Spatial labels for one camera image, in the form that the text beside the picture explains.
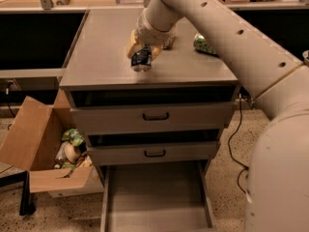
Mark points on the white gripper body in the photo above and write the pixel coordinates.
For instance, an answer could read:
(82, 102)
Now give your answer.
(154, 34)

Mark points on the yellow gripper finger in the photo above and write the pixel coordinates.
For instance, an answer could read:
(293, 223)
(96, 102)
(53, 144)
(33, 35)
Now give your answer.
(156, 50)
(134, 44)

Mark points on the blue pepsi can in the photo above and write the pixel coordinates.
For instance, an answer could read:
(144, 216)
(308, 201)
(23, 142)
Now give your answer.
(141, 60)

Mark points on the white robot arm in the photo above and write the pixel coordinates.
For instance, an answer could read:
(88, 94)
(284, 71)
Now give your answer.
(278, 180)

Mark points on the orange soda can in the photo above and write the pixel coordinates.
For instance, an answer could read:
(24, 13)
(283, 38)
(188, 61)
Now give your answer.
(169, 43)

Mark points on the green soda can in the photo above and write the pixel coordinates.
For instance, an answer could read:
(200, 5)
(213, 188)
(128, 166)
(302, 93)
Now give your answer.
(200, 44)

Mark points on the grey drawer cabinet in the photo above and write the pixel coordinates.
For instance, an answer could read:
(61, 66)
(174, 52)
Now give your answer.
(99, 74)

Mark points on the top grey drawer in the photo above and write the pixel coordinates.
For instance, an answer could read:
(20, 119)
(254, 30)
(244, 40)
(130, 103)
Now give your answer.
(152, 118)

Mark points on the grey drawer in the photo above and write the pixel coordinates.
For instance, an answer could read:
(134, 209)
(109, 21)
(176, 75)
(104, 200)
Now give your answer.
(152, 118)
(134, 154)
(156, 197)

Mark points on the middle grey drawer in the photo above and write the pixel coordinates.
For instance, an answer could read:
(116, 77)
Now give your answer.
(134, 154)

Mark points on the bottom grey drawer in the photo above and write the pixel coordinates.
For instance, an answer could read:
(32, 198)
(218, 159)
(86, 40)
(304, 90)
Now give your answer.
(156, 197)

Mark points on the green snack bag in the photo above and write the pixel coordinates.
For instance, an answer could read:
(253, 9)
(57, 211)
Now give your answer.
(74, 137)

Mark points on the white round object in box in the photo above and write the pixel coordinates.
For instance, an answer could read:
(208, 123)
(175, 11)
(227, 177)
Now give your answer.
(72, 153)

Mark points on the brown cardboard box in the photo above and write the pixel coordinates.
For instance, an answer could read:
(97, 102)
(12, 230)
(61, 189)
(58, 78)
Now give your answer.
(32, 143)

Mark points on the black stand leg left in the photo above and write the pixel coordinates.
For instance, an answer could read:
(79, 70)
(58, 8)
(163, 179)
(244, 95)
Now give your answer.
(27, 206)

